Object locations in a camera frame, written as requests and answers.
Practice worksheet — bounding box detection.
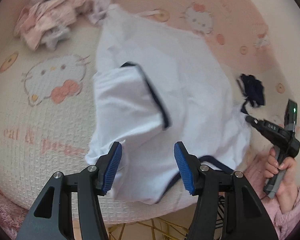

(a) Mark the person's right hand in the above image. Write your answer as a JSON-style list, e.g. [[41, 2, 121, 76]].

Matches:
[[264, 148, 300, 209]]

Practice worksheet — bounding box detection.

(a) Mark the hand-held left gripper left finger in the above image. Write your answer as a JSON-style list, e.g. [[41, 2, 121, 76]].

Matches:
[[16, 141, 123, 240]]

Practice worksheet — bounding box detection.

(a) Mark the pink cream printed blanket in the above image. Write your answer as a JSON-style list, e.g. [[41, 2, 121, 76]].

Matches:
[[0, 0, 300, 225]]

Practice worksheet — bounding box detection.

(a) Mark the pile of pink white clothes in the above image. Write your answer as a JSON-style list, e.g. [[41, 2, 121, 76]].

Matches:
[[14, 0, 113, 52]]

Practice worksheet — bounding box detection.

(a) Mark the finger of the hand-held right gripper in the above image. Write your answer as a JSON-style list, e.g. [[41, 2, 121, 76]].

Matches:
[[245, 115, 265, 133]]

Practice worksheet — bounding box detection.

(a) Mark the white shirt with navy trim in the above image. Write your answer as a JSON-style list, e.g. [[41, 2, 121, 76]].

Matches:
[[85, 4, 253, 205]]

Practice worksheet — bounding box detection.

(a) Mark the dark navy cloth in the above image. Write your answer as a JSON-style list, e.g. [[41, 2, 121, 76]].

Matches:
[[236, 74, 266, 114]]

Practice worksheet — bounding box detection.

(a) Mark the pink fuzzy bed cover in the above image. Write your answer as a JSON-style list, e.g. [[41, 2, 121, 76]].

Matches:
[[0, 180, 28, 233]]

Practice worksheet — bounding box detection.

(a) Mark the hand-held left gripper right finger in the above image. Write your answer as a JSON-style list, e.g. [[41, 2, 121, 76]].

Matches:
[[174, 141, 279, 240]]

